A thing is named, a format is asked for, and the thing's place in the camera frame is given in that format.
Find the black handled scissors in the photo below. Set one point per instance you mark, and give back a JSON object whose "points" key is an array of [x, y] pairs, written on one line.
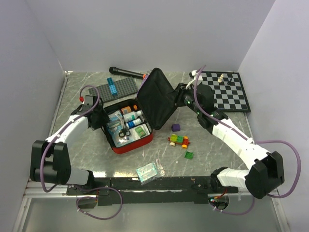
{"points": [[124, 131]]}

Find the green curved toy brick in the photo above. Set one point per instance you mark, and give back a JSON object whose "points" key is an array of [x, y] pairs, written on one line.
{"points": [[189, 155]]}

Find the purple toy block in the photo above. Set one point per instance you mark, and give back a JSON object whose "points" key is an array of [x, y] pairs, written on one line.
{"points": [[175, 127]]}

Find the black white chessboard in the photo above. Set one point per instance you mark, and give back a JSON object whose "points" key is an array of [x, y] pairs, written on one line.
{"points": [[228, 98]]}

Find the black microphone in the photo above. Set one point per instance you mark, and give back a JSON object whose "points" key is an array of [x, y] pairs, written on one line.
{"points": [[121, 72]]}

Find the black chess piece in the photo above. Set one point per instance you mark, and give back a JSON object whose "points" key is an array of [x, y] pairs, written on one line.
{"points": [[230, 81]]}

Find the white chess piece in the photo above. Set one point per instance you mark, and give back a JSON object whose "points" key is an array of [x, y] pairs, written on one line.
{"points": [[220, 78]]}

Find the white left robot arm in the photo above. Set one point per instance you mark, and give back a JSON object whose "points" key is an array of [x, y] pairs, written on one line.
{"points": [[50, 160]]}

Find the brown bottle orange cap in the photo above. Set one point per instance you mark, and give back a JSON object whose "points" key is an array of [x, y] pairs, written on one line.
{"points": [[128, 109]]}

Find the red medicine kit case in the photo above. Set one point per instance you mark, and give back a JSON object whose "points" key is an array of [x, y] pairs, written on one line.
{"points": [[156, 98]]}

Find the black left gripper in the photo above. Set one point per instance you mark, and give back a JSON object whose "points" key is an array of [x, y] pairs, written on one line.
{"points": [[104, 120]]}

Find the grey brick baseplate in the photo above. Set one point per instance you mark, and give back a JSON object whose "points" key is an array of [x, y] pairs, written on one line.
{"points": [[125, 87]]}

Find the blue white bandage roll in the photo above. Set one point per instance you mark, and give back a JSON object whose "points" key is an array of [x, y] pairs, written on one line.
{"points": [[133, 123]]}

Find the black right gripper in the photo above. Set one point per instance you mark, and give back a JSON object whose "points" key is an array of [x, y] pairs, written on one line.
{"points": [[184, 89]]}

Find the blue toy bricks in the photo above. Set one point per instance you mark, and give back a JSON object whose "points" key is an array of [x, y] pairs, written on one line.
{"points": [[112, 87]]}

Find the white plastic medicine bottle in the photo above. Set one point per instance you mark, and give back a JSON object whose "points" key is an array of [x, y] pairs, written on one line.
{"points": [[132, 115]]}

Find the green wind oil packet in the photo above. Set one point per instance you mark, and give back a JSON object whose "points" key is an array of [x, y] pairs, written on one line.
{"points": [[140, 131]]}

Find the toy brick car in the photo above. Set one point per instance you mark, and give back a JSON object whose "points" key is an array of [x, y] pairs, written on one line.
{"points": [[183, 141]]}

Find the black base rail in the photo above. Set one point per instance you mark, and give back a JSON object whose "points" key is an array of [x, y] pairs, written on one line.
{"points": [[196, 189]]}

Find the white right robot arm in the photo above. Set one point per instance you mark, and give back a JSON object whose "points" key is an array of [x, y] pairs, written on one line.
{"points": [[264, 171]]}

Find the purple glitter toy microphone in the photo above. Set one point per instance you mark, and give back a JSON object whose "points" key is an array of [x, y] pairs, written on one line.
{"points": [[145, 76]]}

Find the bag of alcohol wipes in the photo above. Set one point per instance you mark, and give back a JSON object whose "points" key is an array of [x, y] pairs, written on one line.
{"points": [[116, 119]]}

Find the blue cotton swab pouch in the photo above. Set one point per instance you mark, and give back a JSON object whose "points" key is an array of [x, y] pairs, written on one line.
{"points": [[119, 142]]}

